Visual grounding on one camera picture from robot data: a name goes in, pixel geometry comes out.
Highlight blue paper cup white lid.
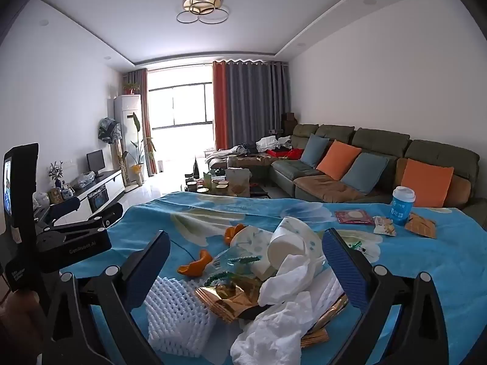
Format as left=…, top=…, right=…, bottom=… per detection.
left=389, top=186, right=416, bottom=226

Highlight orange peel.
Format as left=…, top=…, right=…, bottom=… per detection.
left=177, top=250, right=214, bottom=277
left=224, top=224, right=249, bottom=246

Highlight covered standing fan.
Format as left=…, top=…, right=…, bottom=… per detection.
left=98, top=117, right=127, bottom=183

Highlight white standing air conditioner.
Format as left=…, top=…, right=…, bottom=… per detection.
left=114, top=94, right=143, bottom=168

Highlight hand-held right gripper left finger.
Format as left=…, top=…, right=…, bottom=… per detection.
left=42, top=230, right=171, bottom=365

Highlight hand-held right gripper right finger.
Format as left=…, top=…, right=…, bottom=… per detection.
left=321, top=228, right=450, bottom=365

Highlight large blue cushion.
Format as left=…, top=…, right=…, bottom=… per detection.
left=341, top=153, right=389, bottom=194

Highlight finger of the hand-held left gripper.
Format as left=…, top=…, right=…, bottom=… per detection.
left=49, top=198, right=81, bottom=226
left=87, top=202, right=124, bottom=232

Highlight gold foil wrapper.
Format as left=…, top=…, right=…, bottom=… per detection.
left=195, top=274, right=268, bottom=323
left=300, top=297, right=349, bottom=350

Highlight white snack wrapper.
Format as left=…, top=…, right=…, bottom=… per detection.
left=373, top=216, right=397, bottom=235

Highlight white tv cabinet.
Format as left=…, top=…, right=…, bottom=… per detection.
left=32, top=170, right=126, bottom=222

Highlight small plant blue vase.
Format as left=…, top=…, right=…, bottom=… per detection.
left=48, top=162, right=64, bottom=189

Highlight orange cushion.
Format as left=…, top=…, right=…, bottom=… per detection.
left=401, top=158, right=454, bottom=208
left=317, top=141, right=362, bottom=181

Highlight striped curtain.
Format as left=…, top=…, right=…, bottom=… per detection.
left=122, top=68, right=158, bottom=176

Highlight green corner sofa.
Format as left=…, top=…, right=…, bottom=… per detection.
left=207, top=123, right=487, bottom=231

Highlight tall plant yellow pot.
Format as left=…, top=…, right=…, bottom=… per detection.
left=125, top=113, right=158, bottom=186

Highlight orange gold packet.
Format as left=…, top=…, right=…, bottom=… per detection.
left=404, top=213, right=437, bottom=239

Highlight small blue cushion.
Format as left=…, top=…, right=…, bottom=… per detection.
left=300, top=134, right=330, bottom=168

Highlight crumpled white tissue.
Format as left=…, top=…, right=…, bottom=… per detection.
left=230, top=300, right=328, bottom=365
left=258, top=253, right=317, bottom=307

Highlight black monitor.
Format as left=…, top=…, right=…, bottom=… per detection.
left=86, top=150, right=106, bottom=178

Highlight white clothes pile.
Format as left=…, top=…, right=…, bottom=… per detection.
left=257, top=136, right=281, bottom=153

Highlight red cloth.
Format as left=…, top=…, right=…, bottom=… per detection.
left=266, top=148, right=304, bottom=160

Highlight clear plastic bag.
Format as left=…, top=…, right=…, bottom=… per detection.
left=74, top=171, right=96, bottom=188

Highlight cluttered coffee table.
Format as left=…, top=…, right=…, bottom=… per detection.
left=184, top=156, right=272, bottom=199

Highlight brown stacked boxes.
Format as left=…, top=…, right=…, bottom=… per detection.
left=281, top=112, right=298, bottom=136

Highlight blue floral blanket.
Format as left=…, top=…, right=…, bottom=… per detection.
left=61, top=190, right=487, bottom=365

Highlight orange and grey curtain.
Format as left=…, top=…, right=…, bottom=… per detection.
left=212, top=60, right=292, bottom=151

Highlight green clear wrapper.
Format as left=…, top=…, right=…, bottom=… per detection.
left=205, top=254, right=264, bottom=287

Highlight red flat packet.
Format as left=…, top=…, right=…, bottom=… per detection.
left=335, top=210, right=374, bottom=226

